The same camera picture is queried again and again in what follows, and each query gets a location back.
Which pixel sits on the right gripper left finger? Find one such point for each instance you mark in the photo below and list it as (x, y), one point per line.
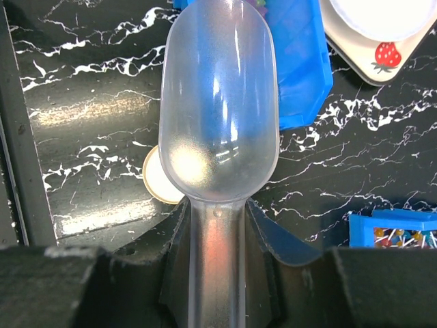
(142, 284)

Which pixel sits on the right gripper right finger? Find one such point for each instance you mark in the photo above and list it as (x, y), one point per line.
(291, 284)

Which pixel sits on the clear plastic scoop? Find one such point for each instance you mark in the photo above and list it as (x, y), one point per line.
(218, 143)

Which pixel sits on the blue bin of star candies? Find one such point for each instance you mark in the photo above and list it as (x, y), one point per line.
(300, 61)

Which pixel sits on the blue bin of wrapped candies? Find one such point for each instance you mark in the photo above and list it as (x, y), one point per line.
(397, 228)

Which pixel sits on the white round jar lid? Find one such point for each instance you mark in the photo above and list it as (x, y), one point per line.
(156, 181)

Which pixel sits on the strawberry pattern tray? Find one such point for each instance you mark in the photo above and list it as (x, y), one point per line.
(376, 38)

